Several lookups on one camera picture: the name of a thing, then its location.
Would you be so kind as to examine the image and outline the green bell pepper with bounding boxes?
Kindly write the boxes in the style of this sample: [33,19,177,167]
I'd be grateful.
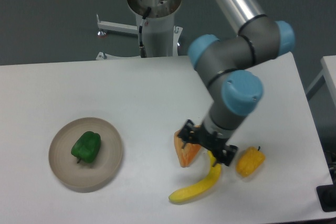
[71,131,101,164]

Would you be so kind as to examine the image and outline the yellow bell pepper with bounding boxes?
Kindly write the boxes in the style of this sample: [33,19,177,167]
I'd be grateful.
[236,146,266,177]

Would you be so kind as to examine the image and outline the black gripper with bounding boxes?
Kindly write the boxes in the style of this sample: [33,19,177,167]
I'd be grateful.
[177,119,238,167]

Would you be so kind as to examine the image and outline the orange triangular bread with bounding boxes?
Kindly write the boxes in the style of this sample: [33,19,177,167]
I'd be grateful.
[174,130,202,168]

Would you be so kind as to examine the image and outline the yellow banana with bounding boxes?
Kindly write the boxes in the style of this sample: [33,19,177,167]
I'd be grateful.
[169,151,222,204]

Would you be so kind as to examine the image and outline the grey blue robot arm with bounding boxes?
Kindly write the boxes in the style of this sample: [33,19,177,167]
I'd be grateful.
[97,0,295,166]

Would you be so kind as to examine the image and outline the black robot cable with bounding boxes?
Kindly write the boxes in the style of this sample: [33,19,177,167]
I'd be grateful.
[138,6,152,58]

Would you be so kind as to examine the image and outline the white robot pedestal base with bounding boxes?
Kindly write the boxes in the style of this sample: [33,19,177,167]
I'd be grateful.
[97,0,183,58]

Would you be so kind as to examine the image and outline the beige round plate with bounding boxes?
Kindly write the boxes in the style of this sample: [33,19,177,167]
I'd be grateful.
[48,118,123,193]

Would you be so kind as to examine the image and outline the black device at edge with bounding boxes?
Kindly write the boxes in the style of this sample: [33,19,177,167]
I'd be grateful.
[316,184,335,212]

